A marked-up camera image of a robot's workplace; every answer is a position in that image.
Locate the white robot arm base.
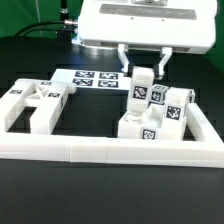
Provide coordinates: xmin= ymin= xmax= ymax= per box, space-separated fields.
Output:
xmin=74 ymin=0 xmax=122 ymax=51

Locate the white tagged cube left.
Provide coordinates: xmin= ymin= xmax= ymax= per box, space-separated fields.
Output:
xmin=150 ymin=84 xmax=169 ymax=104

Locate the white marker sheet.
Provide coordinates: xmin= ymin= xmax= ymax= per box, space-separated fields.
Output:
xmin=51 ymin=69 xmax=131 ymax=90

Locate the white tagged cube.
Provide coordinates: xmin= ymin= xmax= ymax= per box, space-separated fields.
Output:
xmin=188 ymin=89 xmax=196 ymax=103
xmin=150 ymin=84 xmax=169 ymax=104

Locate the white tagged cube right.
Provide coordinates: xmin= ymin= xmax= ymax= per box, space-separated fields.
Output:
xmin=188 ymin=89 xmax=196 ymax=103

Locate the white chair seat block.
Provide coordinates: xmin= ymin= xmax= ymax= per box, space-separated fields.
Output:
xmin=117 ymin=103 xmax=188 ymax=141

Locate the white chair back frame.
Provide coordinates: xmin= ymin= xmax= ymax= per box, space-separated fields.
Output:
xmin=0 ymin=79 xmax=76 ymax=135

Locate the white U-shaped fixture frame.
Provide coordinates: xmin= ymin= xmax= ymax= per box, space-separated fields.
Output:
xmin=0 ymin=105 xmax=224 ymax=168

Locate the black cable bundle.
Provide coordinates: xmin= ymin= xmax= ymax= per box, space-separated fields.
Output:
xmin=13 ymin=19 xmax=79 ymax=38

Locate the black antenna post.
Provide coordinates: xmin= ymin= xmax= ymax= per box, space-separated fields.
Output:
xmin=57 ymin=0 xmax=71 ymax=42

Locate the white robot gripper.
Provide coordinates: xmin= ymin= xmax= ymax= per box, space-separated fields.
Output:
xmin=77 ymin=0 xmax=218 ymax=80

